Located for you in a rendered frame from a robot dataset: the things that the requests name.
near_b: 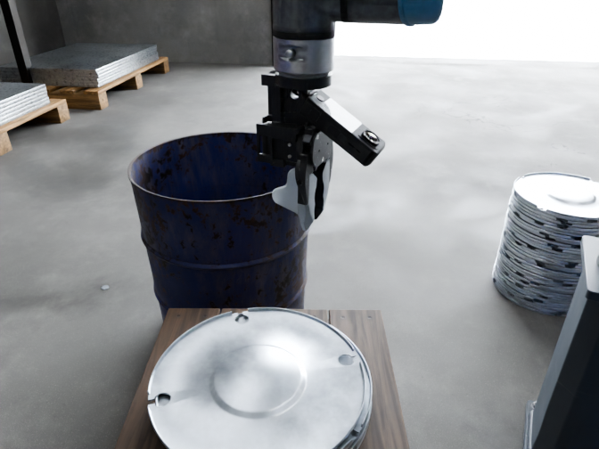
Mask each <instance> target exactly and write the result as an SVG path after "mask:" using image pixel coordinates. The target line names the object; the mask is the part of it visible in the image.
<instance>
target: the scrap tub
mask: <svg viewBox="0 0 599 449"><path fill-rule="evenodd" d="M293 168H295V167H294V166H288V165H287V166H286V167H275V166H270V163H266V162H261V161H258V151H257V133H252V132H214V133H205V134H197V135H188V136H183V137H179V138H176V139H172V140H169V141H166V142H164V143H159V144H156V145H154V146H152V147H151V148H149V149H147V150H145V151H143V152H141V153H140V154H138V155H137V156H136V157H135V158H134V159H133V160H132V161H131V162H130V164H129V166H128V168H127V175H128V178H129V180H130V182H131V184H132V189H133V193H134V196H135V204H136V207H137V212H138V215H139V219H140V224H141V239H142V242H143V244H144V246H145V247H146V250H147V254H148V258H149V262H150V266H151V269H152V277H153V280H154V283H153V289H154V293H155V296H156V298H157V299H158V301H159V304H160V311H161V315H162V319H163V322H164V319H165V317H166V314H167V312H168V309H169V308H219V309H220V314H221V311H222V309H223V308H237V309H248V308H254V307H275V308H283V309H304V302H305V286H306V283H307V280H308V270H307V252H308V232H309V229H310V227H309V228H308V230H307V231H303V230H302V228H301V225H300V219H299V216H298V214H296V213H295V212H293V211H291V210H289V209H287V208H285V207H283V206H281V205H279V204H277V203H275V202H274V200H273V197H272V194H273V190H274V189H275V188H278V187H281V186H285V185H286V184H287V175H288V173H289V171H290V170H291V169H293Z"/></svg>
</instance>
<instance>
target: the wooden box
mask: <svg viewBox="0 0 599 449"><path fill-rule="evenodd" d="M289 310H293V311H298V312H301V313H304V314H309V315H311V316H314V317H315V318H317V319H319V320H321V321H323V322H326V323H328V324H329V325H331V326H333V327H334V328H336V329H337V330H339V331H341V332H342V333H343V334H344V335H346V336H347V337H348V338H349V339H350V340H351V341H352V342H353V343H354V344H355V345H356V347H357V348H358V349H359V351H360V352H361V354H362V355H363V357H364V359H365V361H366V363H367V366H368V368H369V371H370V374H371V379H372V388H373V392H372V409H371V415H370V419H369V423H368V427H367V431H366V433H365V437H364V439H363V441H362V443H361V445H360V446H359V448H358V449H410V448H409V443H408V439H407V434H406V427H405V423H404V418H403V413H402V409H401V404H400V401H399V396H398V388H397V383H396V380H395V375H394V371H393V366H392V361H391V358H390V350H389V345H388V340H387V336H386V332H385V328H384V323H383V319H382V311H381V310H344V309H330V310H329V319H328V314H327V310H326V309H289ZM246 311H248V309H237V308H223V309H222V311H221V314H224V313H228V312H232V314H235V313H238V314H241V313H242V312H246ZM217 315H220V309H219V308H169V309H168V312H167V314H166V317H165V319H164V322H163V324H162V326H161V329H160V333H159V335H158V337H157V340H156V342H155V345H154V347H153V350H152V353H151V356H150V358H149V361H148V363H147V365H146V367H145V370H144V374H143V377H142V378H141V381H140V384H139V386H138V389H137V391H136V393H135V397H134V400H133V402H132V404H131V406H130V409H129V411H128V414H127V417H126V420H125V422H124V425H123V428H122V430H121V432H120V434H119V438H118V441H117V444H116V445H115V448H114V449H167V448H166V446H165V445H164V444H162V443H161V441H160V439H159V438H158V436H157V434H156V433H155V431H154V429H153V426H152V423H151V420H150V416H149V413H148V404H155V406H156V401H155V400H156V397H155V400H152V401H148V393H147V390H148V386H149V381H150V378H151V376H152V372H153V369H154V367H155V365H156V364H157V362H158V361H159V359H160V357H161V356H162V355H163V353H164V352H165V351H166V350H167V348H168V347H169V346H170V345H171V344H172V343H173V342H174V341H175V340H176V339H178V338H179V337H180V336H181V335H182V334H184V333H185V332H187V331H188V330H190V329H191V328H192V327H194V326H195V325H197V324H199V323H201V322H204V321H206V320H208V319H209V318H212V317H214V316H217Z"/></svg>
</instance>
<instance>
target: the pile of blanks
mask: <svg viewBox="0 0 599 449"><path fill-rule="evenodd" d="M508 206H509V207H508V209H507V212H506V218H505V225H504V229H503V231H502V235H501V240H500V245H499V248H498V252H497V256H496V262H495V264H494V269H493V273H492V280H493V282H494V284H495V286H496V288H497V289H498V291H499V292H500V293H501V294H502V295H504V296H505V297H506V298H508V299H509V300H511V301H512V302H513V303H515V304H516V305H518V306H521V307H524V308H526V309H529V310H530V311H533V312H537V313H540V314H547V315H553V316H555V314H557V316H567V313H568V311H569V308H570V303H571V301H572V299H573V296H574V293H575V290H576V288H577V285H578V280H579V278H580V275H581V273H582V259H581V248H580V243H581V240H582V237H583V236H584V235H587V236H592V237H596V238H599V220H588V219H579V218H573V217H567V216H560V215H556V214H554V213H550V212H547V211H544V210H543V208H536V207H534V206H532V205H530V204H529V203H528V202H526V201H525V200H523V199H521V198H520V197H519V196H518V195H517V194H516V192H515V191H514V188H513V190H512V195H511V197H510V200H509V204H508Z"/></svg>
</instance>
